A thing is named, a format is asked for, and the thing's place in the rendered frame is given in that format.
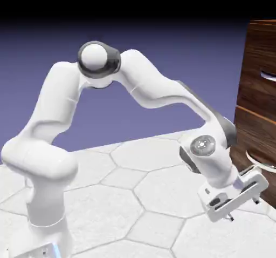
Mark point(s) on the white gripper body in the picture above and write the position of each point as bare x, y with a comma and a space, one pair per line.
256, 178

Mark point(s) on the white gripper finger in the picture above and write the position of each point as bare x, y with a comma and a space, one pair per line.
256, 199
230, 217

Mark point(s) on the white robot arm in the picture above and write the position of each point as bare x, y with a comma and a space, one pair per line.
138, 78

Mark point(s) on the dark wood drawer front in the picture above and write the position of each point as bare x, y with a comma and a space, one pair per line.
258, 135
254, 53

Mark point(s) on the dark wood cabinet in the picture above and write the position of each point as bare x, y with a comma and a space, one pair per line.
254, 102

